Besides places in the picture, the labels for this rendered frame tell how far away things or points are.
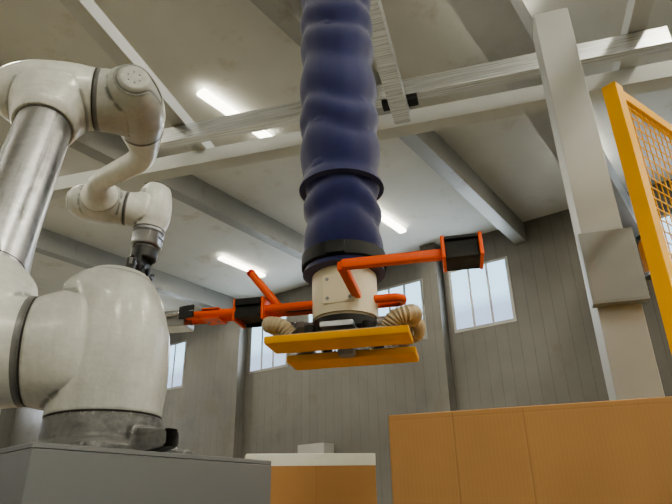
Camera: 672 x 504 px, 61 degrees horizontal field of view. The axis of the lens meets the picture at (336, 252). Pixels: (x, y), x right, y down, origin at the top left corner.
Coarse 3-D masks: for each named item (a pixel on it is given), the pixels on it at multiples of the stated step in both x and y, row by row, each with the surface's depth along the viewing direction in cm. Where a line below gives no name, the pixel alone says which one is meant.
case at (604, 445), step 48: (432, 432) 112; (480, 432) 109; (528, 432) 107; (576, 432) 104; (624, 432) 102; (432, 480) 109; (480, 480) 106; (528, 480) 104; (576, 480) 102; (624, 480) 99
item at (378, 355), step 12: (372, 348) 149; (384, 348) 147; (396, 348) 146; (408, 348) 146; (288, 360) 151; (300, 360) 150; (312, 360) 150; (324, 360) 149; (336, 360) 150; (348, 360) 150; (360, 360) 150; (372, 360) 151; (384, 360) 151; (396, 360) 151; (408, 360) 152
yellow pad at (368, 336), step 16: (368, 320) 135; (272, 336) 134; (288, 336) 133; (304, 336) 132; (320, 336) 132; (336, 336) 131; (352, 336) 130; (368, 336) 130; (384, 336) 130; (400, 336) 130; (288, 352) 141
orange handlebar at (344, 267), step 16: (368, 256) 123; (384, 256) 123; (400, 256) 122; (416, 256) 121; (432, 256) 120; (352, 288) 135; (272, 304) 150; (288, 304) 149; (304, 304) 148; (384, 304) 148; (400, 304) 147; (192, 320) 157; (208, 320) 154; (224, 320) 156
